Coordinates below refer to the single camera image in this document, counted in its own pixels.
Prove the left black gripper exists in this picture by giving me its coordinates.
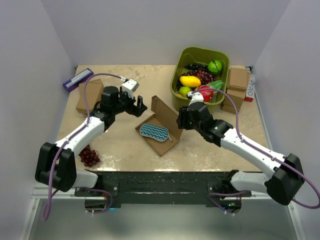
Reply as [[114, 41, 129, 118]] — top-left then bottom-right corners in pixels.
[[112, 87, 147, 117]]

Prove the brown cardboard paper box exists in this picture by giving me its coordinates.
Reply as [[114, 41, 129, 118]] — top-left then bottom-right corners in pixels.
[[135, 95, 183, 156]]

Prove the blue zigzag sponge pad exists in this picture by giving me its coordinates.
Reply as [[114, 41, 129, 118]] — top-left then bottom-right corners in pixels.
[[139, 123, 173, 142]]

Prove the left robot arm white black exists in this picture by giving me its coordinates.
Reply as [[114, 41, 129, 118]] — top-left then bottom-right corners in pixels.
[[35, 79, 147, 196]]

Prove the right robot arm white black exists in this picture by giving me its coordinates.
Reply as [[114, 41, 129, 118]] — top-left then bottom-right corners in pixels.
[[177, 102, 305, 206]]

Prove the folded cardboard box left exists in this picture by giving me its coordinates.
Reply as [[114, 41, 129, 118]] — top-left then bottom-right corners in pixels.
[[75, 79, 104, 115]]

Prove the folded cardboard box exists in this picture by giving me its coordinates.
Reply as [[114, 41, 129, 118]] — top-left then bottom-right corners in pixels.
[[221, 89, 246, 114], [227, 67, 251, 92], [75, 79, 104, 115]]

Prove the folded cardboard box lower right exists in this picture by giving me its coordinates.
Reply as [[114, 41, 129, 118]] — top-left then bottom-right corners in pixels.
[[221, 89, 246, 114]]

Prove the folded cardboard box top right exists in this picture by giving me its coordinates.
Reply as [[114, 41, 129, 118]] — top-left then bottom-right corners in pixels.
[[227, 67, 251, 92]]

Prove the purple rectangular box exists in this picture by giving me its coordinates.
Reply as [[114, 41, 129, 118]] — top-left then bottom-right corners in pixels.
[[62, 68, 94, 93]]

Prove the green lime toy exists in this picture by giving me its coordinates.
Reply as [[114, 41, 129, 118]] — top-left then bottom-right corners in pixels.
[[178, 86, 192, 98]]

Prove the pink dragon fruit toy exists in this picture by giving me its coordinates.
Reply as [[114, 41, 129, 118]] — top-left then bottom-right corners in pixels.
[[196, 80, 224, 102]]

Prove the yellow mango toy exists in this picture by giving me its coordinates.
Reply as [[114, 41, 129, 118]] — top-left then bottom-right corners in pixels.
[[179, 75, 201, 88]]

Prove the red grape bunch in basket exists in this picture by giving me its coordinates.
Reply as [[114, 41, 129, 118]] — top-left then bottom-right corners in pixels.
[[180, 70, 216, 85]]

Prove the dark purple grape bunch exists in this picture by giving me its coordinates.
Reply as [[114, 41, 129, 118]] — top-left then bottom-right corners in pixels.
[[184, 63, 208, 72]]

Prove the green round melon toy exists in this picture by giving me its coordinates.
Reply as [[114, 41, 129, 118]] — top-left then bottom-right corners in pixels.
[[207, 60, 223, 75]]

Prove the green plastic basket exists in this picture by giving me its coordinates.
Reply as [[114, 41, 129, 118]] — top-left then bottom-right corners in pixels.
[[170, 46, 230, 111]]

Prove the red grape bunch on table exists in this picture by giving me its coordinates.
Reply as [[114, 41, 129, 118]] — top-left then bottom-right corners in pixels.
[[78, 144, 101, 168]]

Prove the white red carton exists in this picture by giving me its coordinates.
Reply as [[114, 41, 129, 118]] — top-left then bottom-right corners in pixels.
[[244, 74, 256, 102]]

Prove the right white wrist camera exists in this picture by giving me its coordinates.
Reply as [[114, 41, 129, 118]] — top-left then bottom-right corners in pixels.
[[187, 91, 204, 106]]

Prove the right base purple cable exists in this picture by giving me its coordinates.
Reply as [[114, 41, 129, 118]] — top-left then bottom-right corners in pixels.
[[208, 191, 252, 215]]

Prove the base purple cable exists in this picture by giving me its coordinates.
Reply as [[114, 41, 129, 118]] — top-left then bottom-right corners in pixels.
[[85, 188, 114, 215], [208, 191, 252, 215]]

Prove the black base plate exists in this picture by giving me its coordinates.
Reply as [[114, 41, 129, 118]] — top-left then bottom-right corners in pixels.
[[75, 170, 241, 209]]

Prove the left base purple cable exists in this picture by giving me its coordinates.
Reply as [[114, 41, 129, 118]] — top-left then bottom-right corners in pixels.
[[85, 188, 114, 215]]

